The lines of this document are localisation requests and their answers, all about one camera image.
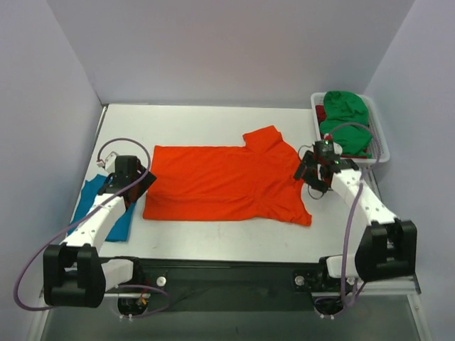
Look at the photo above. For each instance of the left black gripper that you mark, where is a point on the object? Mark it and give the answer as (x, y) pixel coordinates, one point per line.
(144, 179)

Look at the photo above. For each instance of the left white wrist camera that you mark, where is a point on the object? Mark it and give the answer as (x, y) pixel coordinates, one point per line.
(108, 163)

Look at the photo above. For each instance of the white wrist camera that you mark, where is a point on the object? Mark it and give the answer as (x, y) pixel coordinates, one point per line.
(108, 163)
(338, 150)

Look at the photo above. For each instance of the white plastic basket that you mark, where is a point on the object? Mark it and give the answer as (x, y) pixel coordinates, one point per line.
(378, 148)

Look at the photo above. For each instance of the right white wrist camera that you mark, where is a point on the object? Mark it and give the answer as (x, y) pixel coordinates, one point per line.
(338, 150)

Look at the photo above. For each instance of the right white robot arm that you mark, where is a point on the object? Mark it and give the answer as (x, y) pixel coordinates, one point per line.
(377, 245)

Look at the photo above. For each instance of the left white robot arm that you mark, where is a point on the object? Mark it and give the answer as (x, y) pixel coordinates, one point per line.
(73, 273)

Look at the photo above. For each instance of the folded blue t shirt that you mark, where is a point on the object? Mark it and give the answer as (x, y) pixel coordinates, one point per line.
(120, 230)

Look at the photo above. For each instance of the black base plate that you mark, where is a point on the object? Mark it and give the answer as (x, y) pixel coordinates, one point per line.
(140, 305)

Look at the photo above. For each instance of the orange t shirt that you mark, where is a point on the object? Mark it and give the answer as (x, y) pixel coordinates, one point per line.
(228, 183)

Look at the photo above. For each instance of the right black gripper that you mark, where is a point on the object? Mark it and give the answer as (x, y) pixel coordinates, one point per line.
(309, 170)

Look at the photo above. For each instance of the dark red t shirt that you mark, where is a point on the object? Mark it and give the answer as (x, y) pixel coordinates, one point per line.
(321, 117)

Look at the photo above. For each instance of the green t shirt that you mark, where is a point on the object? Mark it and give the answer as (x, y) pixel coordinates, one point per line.
(344, 111)

